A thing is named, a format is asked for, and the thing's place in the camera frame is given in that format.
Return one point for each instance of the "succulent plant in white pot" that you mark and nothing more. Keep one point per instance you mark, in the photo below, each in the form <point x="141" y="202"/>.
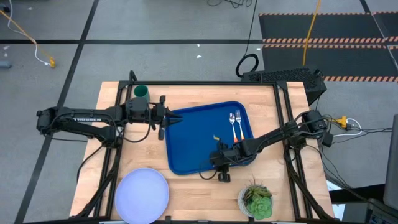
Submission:
<point x="256" y="200"/>

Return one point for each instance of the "black striped floor mat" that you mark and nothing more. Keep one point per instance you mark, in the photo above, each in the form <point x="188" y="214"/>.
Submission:
<point x="326" y="28"/>

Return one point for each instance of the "blue plastic tray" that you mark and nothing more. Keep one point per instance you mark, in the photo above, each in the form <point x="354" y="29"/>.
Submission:
<point x="196" y="137"/>

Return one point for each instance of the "black metal table frame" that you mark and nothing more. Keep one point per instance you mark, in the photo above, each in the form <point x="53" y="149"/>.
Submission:
<point x="202" y="83"/>

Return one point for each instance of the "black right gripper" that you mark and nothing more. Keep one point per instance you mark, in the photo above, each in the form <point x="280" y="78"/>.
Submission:
<point x="228" y="155"/>

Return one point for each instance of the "yellow power plug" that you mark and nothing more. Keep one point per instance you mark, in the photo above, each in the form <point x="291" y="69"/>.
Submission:
<point x="341" y="122"/>

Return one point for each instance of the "lavender plastic plate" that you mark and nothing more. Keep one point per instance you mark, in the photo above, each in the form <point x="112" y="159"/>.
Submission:
<point x="141" y="196"/>

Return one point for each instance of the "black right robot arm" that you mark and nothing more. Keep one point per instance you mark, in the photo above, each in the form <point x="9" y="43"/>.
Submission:
<point x="270" y="135"/>

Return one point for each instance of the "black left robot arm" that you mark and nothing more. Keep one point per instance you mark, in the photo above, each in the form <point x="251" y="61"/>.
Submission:
<point x="87" y="113"/>

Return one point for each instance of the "green plastic cup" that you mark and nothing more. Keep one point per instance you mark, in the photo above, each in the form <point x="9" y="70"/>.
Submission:
<point x="141" y="92"/>

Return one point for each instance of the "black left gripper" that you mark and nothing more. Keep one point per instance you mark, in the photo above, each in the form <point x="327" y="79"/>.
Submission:
<point x="160" y="115"/>

